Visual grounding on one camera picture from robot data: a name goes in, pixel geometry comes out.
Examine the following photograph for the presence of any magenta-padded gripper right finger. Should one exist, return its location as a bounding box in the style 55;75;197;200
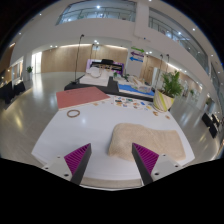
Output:
131;142;183;186

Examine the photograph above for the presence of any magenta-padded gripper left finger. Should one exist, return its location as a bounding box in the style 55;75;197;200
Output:
41;142;93;186

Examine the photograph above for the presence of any beige knitted towel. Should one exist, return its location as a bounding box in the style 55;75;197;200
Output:
107;122;187;162

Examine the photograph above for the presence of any white sheet of colourful stickers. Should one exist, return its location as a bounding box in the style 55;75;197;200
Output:
113;95;158;111

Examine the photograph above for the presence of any potted plant in striped pot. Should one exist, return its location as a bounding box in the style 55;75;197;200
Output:
152;69;184;113

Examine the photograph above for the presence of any red flat mat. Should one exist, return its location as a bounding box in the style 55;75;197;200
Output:
55;86;111;110

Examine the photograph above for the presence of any blue flat mat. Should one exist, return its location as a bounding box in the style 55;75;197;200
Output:
118;83;156;98

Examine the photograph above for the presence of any group of black chairs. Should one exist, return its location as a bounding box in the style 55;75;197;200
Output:
0;80;26;104
201;111;224;139

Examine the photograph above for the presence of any black low table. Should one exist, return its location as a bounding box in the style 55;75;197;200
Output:
64;76;156;103

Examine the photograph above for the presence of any white board with white model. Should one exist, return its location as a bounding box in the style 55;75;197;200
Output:
80;66;112;87

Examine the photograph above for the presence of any tall black microphone stand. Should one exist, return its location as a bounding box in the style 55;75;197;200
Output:
70;33;86;85

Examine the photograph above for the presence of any black piano with purple backdrop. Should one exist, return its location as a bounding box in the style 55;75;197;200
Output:
85;58;126;76

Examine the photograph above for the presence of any white pillar with arrow signs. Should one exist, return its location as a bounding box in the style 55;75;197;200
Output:
128;45;147;77

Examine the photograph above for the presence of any small wooden ring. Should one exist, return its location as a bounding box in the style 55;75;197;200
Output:
66;109;81;119

